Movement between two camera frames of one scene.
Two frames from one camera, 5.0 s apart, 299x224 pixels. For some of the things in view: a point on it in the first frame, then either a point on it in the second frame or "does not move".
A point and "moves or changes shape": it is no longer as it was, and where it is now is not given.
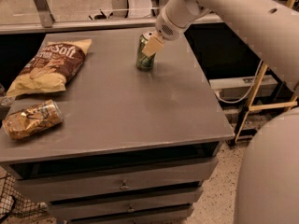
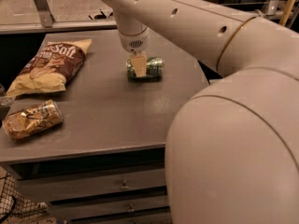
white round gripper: (165, 26) → (135, 43)
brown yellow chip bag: (49, 68) does not move
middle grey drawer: (151, 202) does not move
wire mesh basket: (14, 203) does not move
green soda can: (144, 62) moves or changes shape
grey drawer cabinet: (135, 146) does not move
